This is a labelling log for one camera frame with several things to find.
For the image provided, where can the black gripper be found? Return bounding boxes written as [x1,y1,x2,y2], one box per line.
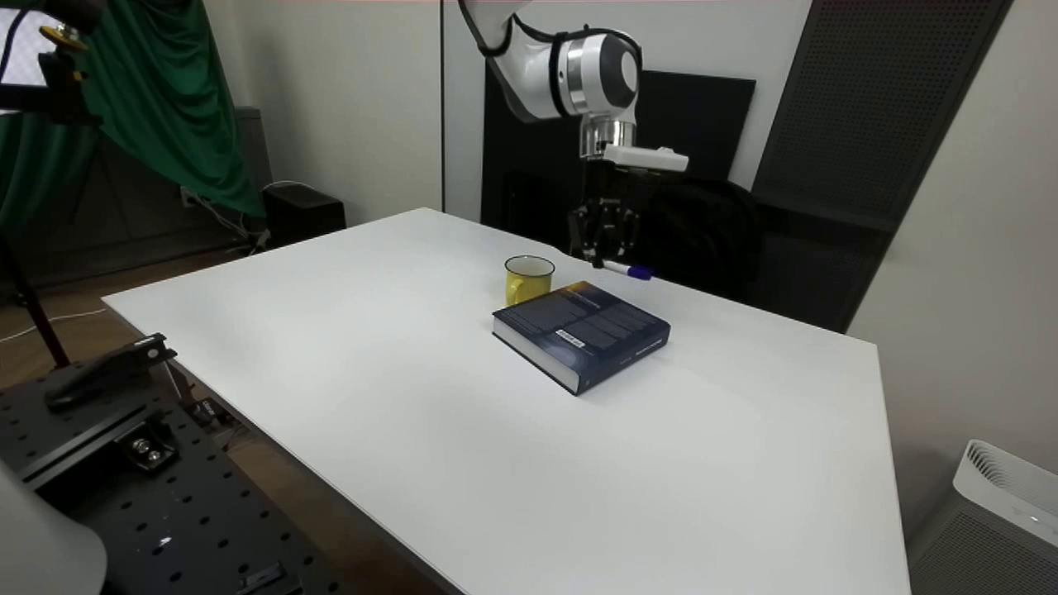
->
[568,163,637,252]

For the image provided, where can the blue and white marker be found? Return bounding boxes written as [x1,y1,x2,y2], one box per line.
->
[602,263,654,280]

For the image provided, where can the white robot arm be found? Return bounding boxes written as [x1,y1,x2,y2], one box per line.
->
[455,0,643,166]

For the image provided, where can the yellow enamel mug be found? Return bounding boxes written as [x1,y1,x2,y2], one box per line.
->
[507,255,556,306]

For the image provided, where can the dark blue hardcover book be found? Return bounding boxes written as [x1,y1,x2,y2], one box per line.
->
[493,280,672,396]

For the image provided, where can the black box speaker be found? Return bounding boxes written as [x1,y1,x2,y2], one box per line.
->
[260,186,348,248]

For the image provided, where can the green curtain cloth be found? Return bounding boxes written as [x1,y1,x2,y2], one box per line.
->
[0,0,265,240]

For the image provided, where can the black clamp on breadboard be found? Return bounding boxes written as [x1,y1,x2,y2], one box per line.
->
[43,334,175,411]

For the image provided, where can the white bin with grey body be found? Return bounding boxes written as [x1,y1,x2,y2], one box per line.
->
[908,439,1058,595]

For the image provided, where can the black perforated breadboard table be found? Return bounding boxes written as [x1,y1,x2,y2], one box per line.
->
[0,379,353,595]

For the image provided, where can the black tripod stand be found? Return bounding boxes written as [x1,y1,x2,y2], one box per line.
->
[0,236,68,371]

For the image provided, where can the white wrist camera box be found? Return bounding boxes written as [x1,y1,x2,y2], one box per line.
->
[602,146,690,173]

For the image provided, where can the black panel leaning on wall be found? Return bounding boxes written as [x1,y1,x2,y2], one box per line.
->
[480,72,753,264]

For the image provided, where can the dark grey wall panel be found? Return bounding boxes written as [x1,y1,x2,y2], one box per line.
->
[753,0,1010,330]

